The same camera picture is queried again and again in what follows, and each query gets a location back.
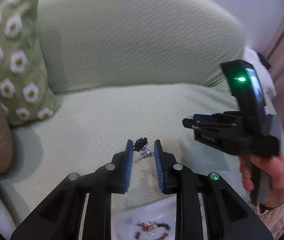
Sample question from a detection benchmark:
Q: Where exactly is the multicolour bead bracelet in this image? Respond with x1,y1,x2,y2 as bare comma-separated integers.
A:
134,221,172,240

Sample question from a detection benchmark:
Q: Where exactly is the black rose ring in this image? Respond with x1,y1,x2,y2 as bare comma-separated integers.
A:
134,137,149,152

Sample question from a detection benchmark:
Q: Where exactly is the person's right hand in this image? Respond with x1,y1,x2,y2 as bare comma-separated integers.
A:
239,152,284,207

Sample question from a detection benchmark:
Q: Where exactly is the white plastic tray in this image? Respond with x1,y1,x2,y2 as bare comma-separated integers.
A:
112,196,176,239

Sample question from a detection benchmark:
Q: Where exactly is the white fluffy blanket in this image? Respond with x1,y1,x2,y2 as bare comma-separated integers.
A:
244,46,276,99

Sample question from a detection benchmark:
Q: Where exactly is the green textured bedspread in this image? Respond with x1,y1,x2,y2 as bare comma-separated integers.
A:
0,82,248,223

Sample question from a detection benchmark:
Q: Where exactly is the large green covered pillow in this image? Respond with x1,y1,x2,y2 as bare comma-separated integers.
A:
38,0,245,93

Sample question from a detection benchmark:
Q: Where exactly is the green daisy cushion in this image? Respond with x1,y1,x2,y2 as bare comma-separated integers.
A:
0,0,60,126

